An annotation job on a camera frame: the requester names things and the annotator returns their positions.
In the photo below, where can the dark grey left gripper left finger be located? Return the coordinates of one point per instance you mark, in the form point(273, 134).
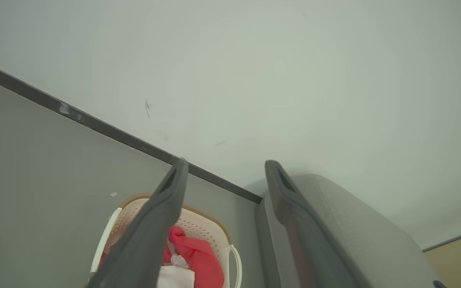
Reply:
point(142, 244)

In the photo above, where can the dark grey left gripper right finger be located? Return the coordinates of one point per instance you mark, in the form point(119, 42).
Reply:
point(306, 240)

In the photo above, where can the red jersey with white trim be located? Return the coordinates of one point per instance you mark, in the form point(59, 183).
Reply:
point(202, 260)

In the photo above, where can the grey fabric sofa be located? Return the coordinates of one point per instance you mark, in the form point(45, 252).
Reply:
point(374, 240)

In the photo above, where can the red and white striped garment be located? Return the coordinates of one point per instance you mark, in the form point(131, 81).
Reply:
point(174, 278)

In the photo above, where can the cream perforated laundry basket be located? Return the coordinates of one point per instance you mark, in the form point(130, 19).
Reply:
point(200, 226)

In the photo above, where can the black wall baseboard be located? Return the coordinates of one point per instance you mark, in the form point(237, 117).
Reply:
point(94, 124)

